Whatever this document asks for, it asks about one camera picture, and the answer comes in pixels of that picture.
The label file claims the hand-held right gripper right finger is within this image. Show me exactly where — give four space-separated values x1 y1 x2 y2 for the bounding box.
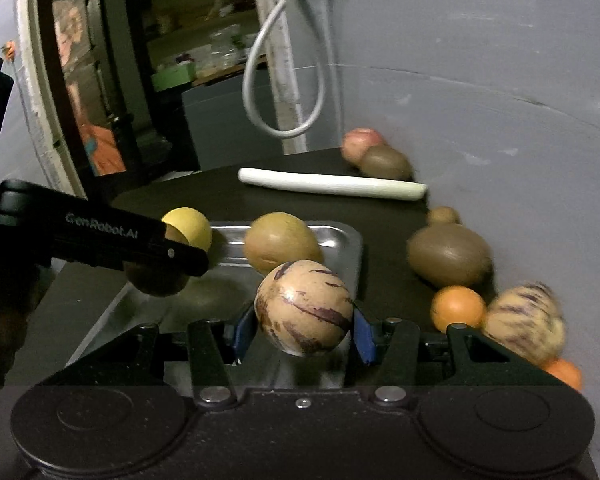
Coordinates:
352 310 566 404

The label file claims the yellow round fruit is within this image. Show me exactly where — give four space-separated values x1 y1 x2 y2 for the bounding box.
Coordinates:
161 207 214 254

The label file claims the striped pepino melon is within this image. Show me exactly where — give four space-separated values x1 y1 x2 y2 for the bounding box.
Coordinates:
254 259 356 358
482 283 567 365

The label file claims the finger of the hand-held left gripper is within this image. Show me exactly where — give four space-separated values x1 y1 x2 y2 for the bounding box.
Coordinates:
0 179 211 277

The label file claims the large brown kiwi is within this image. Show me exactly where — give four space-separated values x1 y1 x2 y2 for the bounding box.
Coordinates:
407 223 493 289

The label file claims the white looped cable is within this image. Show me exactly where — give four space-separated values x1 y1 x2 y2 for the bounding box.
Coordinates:
242 0 327 139

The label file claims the orange cloth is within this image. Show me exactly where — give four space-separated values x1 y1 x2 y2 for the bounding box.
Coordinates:
82 122 127 177

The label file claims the white leek stalk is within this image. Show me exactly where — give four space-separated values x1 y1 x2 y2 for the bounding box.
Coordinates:
237 167 429 202

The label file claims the green box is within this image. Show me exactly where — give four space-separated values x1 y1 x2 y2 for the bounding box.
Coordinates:
151 62 197 93

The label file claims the tan oval fruit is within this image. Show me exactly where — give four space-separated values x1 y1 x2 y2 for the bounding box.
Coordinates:
243 212 326 276

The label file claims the orange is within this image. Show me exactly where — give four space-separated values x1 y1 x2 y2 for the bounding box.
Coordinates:
544 358 585 392
430 286 488 333

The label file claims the cluttered shelf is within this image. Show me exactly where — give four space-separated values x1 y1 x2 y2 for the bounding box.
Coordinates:
130 0 271 86

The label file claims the grey box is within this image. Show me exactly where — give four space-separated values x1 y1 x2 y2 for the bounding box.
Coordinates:
181 67 287 171

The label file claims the small brown kiwi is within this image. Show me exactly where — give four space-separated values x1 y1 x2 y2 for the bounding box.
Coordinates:
426 206 461 226

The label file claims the metal tray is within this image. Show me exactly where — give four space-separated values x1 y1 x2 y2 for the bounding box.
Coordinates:
65 220 365 368

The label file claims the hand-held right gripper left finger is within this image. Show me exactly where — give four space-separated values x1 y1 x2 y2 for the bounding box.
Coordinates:
50 305 258 406

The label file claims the white door frame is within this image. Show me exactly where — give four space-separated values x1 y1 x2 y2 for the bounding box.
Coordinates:
13 0 88 198

